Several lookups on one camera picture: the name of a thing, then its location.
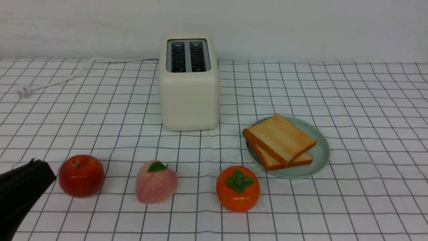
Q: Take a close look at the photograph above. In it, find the cream white toaster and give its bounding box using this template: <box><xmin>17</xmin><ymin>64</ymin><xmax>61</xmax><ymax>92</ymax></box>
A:
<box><xmin>158</xmin><ymin>32</ymin><xmax>220</xmax><ymax>131</ymax></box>

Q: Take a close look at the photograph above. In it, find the white checkered tablecloth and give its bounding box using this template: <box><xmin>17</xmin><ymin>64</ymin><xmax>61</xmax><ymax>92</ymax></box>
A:
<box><xmin>0</xmin><ymin>59</ymin><xmax>428</xmax><ymax>241</ymax></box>

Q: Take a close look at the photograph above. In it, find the red apple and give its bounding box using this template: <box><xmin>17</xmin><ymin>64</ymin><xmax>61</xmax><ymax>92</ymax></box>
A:
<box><xmin>58</xmin><ymin>154</ymin><xmax>105</xmax><ymax>198</ymax></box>

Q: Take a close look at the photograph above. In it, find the pink peach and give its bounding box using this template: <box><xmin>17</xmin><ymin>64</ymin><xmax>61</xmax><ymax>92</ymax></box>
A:
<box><xmin>135</xmin><ymin>160</ymin><xmax>178</xmax><ymax>204</ymax></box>

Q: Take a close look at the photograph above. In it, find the orange persimmon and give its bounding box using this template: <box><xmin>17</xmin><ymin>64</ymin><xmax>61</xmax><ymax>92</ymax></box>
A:
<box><xmin>216</xmin><ymin>166</ymin><xmax>260</xmax><ymax>213</ymax></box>

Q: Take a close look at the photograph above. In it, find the toast slice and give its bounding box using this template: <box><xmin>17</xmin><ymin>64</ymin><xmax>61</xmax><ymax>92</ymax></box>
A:
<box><xmin>250</xmin><ymin>144</ymin><xmax>312</xmax><ymax>171</ymax></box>
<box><xmin>242</xmin><ymin>114</ymin><xmax>317</xmax><ymax>165</ymax></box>

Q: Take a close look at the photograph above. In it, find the white power cord with plug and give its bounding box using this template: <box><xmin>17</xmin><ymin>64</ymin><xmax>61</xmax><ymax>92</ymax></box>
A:
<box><xmin>17</xmin><ymin>57</ymin><xmax>159</xmax><ymax>98</ymax></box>

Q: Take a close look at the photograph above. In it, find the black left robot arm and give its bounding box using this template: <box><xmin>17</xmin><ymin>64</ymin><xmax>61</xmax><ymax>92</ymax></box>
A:
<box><xmin>0</xmin><ymin>158</ymin><xmax>57</xmax><ymax>241</ymax></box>

